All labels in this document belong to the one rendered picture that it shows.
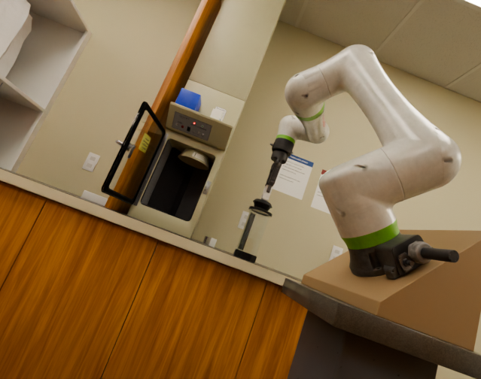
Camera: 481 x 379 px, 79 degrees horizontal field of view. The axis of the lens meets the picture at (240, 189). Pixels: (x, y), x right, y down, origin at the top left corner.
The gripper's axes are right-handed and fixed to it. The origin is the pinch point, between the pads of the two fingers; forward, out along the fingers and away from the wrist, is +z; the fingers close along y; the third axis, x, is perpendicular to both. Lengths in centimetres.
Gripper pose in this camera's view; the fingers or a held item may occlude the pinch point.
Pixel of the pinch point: (266, 193)
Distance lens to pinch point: 132.9
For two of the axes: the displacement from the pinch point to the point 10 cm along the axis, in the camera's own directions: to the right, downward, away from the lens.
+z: -3.5, 9.2, -2.0
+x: 9.3, 3.6, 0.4
